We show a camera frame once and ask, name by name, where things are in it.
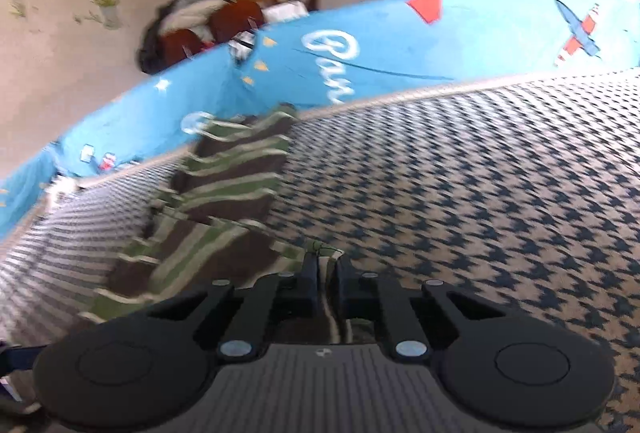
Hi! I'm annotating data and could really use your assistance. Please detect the houndstooth sofa mat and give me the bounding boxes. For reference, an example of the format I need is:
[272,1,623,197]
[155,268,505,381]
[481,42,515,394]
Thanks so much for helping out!
[0,68,640,433]

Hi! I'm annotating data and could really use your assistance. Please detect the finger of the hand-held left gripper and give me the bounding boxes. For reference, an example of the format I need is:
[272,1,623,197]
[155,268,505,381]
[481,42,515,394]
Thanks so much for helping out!
[0,344,42,376]

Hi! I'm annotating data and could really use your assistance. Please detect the brown wooden chair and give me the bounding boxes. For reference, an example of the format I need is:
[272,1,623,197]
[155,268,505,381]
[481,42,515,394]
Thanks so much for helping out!
[160,30,204,70]
[209,0,265,45]

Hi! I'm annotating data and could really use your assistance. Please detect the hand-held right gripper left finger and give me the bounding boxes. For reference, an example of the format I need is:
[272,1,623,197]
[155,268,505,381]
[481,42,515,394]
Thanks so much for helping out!
[147,253,321,362]

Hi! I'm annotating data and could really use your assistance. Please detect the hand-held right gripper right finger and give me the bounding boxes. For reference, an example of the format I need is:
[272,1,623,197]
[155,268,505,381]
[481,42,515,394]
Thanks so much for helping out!
[334,255,506,362]

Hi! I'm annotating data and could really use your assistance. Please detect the blue printed sofa cover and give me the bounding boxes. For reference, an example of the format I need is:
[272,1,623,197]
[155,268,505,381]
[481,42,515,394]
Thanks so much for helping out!
[0,0,640,240]

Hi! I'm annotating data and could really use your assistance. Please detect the green brown striped t-shirt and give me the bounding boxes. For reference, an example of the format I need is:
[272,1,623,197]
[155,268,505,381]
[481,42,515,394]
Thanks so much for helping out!
[77,104,381,346]

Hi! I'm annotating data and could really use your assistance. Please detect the table with white cloth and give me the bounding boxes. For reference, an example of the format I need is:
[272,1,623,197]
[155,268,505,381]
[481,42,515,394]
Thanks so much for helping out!
[262,0,311,25]

